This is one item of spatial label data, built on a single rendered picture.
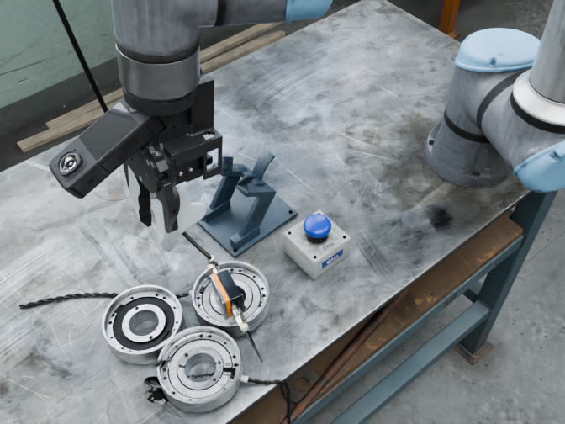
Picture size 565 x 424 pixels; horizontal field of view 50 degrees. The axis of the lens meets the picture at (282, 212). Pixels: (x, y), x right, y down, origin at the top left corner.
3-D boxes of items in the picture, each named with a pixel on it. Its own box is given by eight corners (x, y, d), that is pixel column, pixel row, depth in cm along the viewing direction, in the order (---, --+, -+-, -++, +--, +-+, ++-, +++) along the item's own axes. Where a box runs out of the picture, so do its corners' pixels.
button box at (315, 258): (314, 281, 88) (314, 262, 84) (283, 251, 92) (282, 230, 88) (355, 252, 91) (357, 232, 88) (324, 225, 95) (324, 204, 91)
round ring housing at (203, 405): (150, 409, 76) (145, 394, 73) (176, 335, 83) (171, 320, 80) (232, 424, 75) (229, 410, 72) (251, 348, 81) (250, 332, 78)
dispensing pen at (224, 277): (272, 363, 77) (221, 267, 87) (271, 347, 73) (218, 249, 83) (256, 371, 76) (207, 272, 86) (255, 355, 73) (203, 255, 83)
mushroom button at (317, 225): (314, 259, 88) (315, 237, 84) (297, 242, 90) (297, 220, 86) (335, 245, 89) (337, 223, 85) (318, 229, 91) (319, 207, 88)
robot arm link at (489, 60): (496, 82, 102) (519, 8, 91) (541, 133, 93) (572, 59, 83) (430, 96, 100) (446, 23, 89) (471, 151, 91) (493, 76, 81)
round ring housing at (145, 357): (92, 346, 82) (84, 331, 79) (141, 289, 88) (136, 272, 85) (154, 383, 78) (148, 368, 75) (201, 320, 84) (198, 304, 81)
